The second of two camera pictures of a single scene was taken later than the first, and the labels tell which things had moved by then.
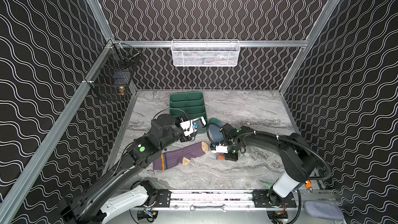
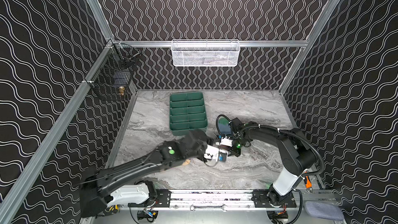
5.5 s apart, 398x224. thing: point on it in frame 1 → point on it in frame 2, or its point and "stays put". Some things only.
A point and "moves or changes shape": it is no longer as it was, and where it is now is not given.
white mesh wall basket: x=205 y=53 stays put
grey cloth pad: x=323 y=210 stays put
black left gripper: x=183 y=135 → x=207 y=144
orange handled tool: x=308 y=184 stays put
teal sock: x=217 y=136 moves or changes shape
